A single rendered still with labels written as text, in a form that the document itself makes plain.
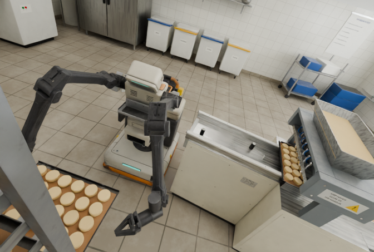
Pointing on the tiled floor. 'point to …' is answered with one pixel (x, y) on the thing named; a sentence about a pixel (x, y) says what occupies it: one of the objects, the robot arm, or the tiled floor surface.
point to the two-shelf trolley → (311, 83)
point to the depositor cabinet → (293, 227)
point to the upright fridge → (115, 3)
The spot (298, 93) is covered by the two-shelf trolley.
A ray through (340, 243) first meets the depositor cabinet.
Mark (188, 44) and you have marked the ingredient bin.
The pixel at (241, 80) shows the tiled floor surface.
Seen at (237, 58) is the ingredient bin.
